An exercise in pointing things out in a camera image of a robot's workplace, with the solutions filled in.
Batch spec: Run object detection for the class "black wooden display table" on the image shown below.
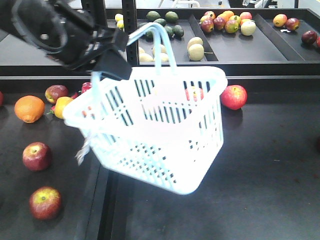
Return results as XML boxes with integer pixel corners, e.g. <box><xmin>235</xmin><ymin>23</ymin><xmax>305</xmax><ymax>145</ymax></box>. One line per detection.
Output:
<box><xmin>0</xmin><ymin>77</ymin><xmax>108</xmax><ymax>240</ymax></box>

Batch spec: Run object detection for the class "dark red apple back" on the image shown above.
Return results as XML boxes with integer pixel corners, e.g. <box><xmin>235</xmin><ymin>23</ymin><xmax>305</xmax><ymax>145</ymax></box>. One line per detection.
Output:
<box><xmin>44</xmin><ymin>84</ymin><xmax>69</xmax><ymax>104</ymax></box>

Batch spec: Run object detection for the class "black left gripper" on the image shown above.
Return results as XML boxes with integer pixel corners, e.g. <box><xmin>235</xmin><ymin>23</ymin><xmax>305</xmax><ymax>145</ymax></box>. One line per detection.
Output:
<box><xmin>37</xmin><ymin>0</ymin><xmax>132</xmax><ymax>81</ymax></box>

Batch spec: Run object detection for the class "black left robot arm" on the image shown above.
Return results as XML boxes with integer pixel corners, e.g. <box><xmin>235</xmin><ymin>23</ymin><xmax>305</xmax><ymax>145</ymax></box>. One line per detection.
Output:
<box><xmin>0</xmin><ymin>0</ymin><xmax>132</xmax><ymax>81</ymax></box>

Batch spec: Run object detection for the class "red apple beside basket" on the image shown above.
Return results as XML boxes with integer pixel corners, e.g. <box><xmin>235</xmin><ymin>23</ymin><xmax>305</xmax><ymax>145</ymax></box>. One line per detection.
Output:
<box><xmin>185</xmin><ymin>86</ymin><xmax>204</xmax><ymax>102</ymax></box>

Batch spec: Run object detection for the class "pale yellow pear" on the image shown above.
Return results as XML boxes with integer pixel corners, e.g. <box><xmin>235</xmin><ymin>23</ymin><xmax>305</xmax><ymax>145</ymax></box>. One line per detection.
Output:
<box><xmin>187</xmin><ymin>43</ymin><xmax>205</xmax><ymax>62</ymax></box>

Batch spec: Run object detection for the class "yellow apple right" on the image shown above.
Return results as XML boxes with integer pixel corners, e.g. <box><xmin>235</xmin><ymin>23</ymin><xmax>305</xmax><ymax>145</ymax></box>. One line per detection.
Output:
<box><xmin>54</xmin><ymin>96</ymin><xmax>74</xmax><ymax>119</ymax></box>

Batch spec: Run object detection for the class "black upper display shelf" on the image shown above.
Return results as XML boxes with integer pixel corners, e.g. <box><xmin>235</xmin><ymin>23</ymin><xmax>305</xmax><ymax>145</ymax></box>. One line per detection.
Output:
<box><xmin>0</xmin><ymin>7</ymin><xmax>320</xmax><ymax>77</ymax></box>

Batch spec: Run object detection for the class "red apple far right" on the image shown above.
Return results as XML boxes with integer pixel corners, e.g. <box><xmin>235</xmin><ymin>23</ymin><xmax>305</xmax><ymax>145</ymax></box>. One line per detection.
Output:
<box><xmin>220</xmin><ymin>84</ymin><xmax>248</xmax><ymax>110</ymax></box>

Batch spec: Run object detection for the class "orange fruit middle right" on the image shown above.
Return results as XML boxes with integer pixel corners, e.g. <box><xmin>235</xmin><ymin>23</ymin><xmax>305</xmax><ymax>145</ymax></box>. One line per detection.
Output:
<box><xmin>14</xmin><ymin>95</ymin><xmax>45</xmax><ymax>124</ymax></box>

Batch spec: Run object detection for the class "red apple front right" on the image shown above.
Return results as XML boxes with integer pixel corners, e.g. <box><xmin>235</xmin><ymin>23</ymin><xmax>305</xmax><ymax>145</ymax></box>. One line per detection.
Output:
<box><xmin>28</xmin><ymin>186</ymin><xmax>62</xmax><ymax>221</ymax></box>

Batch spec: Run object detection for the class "clear plastic tag strip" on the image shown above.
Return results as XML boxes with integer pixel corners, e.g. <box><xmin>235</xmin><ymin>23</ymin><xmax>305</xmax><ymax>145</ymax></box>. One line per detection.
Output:
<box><xmin>74</xmin><ymin>135</ymin><xmax>91</xmax><ymax>166</ymax></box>

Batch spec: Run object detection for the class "red apple middle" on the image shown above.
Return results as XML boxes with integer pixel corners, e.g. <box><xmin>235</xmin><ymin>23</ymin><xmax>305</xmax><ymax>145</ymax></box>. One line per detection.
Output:
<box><xmin>22</xmin><ymin>141</ymin><xmax>53</xmax><ymax>172</ymax></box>

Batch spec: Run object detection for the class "red bell pepper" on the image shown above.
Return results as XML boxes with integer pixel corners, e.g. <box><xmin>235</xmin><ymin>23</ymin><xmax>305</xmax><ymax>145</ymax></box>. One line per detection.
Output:
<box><xmin>80</xmin><ymin>82</ymin><xmax>92</xmax><ymax>94</ymax></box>

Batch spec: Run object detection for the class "light blue plastic basket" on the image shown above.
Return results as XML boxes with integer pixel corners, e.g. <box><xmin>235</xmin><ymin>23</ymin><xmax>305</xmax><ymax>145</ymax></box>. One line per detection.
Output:
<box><xmin>63</xmin><ymin>22</ymin><xmax>228</xmax><ymax>195</ymax></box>

